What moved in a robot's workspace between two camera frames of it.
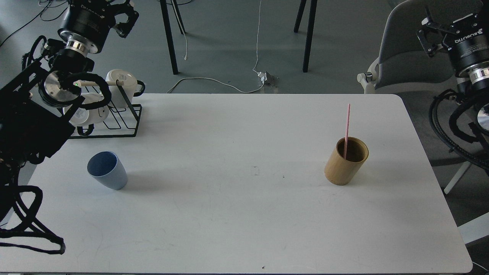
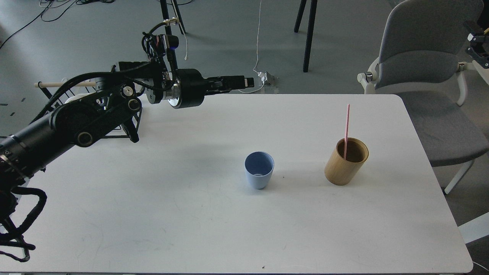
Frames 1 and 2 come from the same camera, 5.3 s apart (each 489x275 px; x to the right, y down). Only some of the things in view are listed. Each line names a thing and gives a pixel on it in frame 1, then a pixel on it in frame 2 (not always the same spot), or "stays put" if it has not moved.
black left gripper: (88, 23) -> (190, 87)
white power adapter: (267, 78) stays put
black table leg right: (312, 13) stays put
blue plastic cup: (106, 167) -> (259, 165)
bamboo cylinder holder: (339, 171) stays put
